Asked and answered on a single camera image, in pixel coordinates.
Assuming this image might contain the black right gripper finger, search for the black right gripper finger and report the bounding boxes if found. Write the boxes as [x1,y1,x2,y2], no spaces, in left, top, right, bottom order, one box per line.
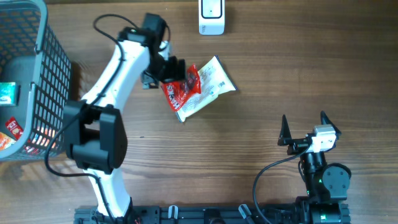
[277,114,292,146]
[320,111,341,136]

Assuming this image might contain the red candy bag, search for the red candy bag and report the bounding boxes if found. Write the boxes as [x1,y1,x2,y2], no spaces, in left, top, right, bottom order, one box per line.
[162,64,201,112]

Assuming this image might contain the white cream snack bag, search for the white cream snack bag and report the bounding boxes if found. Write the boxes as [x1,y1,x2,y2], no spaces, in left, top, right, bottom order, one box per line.
[175,55,238,123]

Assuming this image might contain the red stick sachet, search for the red stick sachet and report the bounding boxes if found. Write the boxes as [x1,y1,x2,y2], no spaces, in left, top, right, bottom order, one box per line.
[5,116,24,140]

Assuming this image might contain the orange small box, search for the orange small box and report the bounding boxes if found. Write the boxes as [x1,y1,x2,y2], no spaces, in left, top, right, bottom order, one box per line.
[0,132,16,151]

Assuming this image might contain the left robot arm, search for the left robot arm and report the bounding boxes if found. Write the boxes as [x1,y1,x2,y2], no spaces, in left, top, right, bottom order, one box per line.
[63,13,187,223]

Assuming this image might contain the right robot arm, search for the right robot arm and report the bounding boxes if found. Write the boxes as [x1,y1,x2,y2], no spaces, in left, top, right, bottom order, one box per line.
[277,111,351,223]

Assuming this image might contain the white barcode scanner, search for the white barcode scanner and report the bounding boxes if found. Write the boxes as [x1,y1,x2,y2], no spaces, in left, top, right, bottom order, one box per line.
[198,0,225,35]

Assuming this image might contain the grey plastic mesh basket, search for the grey plastic mesh basket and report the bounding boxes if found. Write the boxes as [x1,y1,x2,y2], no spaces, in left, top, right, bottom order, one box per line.
[1,1,73,161]

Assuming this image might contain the teal small box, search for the teal small box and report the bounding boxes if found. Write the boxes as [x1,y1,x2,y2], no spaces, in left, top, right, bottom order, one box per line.
[0,82,18,106]

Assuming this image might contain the black right camera cable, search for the black right camera cable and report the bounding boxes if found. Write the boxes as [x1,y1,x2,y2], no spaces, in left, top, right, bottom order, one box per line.
[252,143,312,224]

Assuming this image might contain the black camera cable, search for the black camera cable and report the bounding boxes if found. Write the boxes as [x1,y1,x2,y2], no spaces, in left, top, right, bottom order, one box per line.
[44,13,141,218]
[252,143,312,224]

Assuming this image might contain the black left camera cable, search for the black left camera cable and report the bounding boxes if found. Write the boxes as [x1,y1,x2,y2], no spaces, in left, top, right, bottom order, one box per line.
[44,13,141,218]

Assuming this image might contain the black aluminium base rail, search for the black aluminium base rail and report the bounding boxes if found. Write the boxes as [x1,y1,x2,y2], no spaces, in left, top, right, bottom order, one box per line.
[74,202,351,224]

